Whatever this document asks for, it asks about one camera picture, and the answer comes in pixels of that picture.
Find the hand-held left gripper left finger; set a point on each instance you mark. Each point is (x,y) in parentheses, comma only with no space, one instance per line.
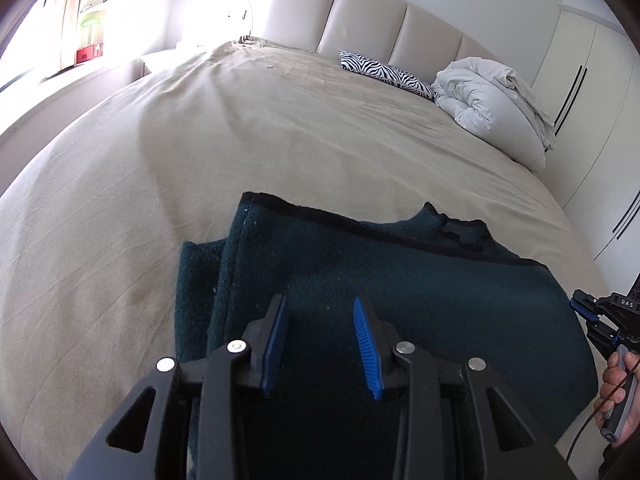
(272,345)

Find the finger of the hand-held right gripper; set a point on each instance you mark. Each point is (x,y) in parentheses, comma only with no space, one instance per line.
(600,337)
(584,307)

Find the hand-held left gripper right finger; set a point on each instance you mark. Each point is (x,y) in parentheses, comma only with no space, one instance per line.
(367,350)

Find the dark green sweater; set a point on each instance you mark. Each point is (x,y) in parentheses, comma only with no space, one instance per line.
(400,280)

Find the person's right forearm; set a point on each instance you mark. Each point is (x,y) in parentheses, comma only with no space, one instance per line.
(622,460)

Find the person's right hand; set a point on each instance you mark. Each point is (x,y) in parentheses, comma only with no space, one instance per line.
(607,390)

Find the white wardrobe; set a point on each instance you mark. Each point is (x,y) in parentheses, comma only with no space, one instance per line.
(595,125)

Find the bed with beige sheet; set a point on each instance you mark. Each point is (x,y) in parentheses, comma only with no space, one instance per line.
(225,150)

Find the white folded duvet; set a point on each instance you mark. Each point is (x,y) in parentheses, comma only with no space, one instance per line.
(495,110)

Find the zebra print pillow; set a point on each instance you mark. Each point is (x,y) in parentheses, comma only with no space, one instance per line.
(385,72)

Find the white nightstand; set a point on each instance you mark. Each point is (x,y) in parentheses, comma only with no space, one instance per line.
(170,60)

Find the beige window bench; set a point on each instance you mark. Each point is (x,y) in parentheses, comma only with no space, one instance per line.
(65,100)

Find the beige padded headboard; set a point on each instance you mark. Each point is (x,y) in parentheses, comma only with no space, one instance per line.
(370,15)

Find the red box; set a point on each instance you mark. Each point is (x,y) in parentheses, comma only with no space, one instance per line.
(89,53)

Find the green plastic stool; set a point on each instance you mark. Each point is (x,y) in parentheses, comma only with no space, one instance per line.
(91,22)

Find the beige curtain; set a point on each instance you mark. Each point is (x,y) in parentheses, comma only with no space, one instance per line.
(75,15)

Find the black framed window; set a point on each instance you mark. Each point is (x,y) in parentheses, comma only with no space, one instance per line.
(25,45)

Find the white wall shelf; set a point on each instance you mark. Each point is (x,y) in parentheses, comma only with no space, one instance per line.
(100,5)

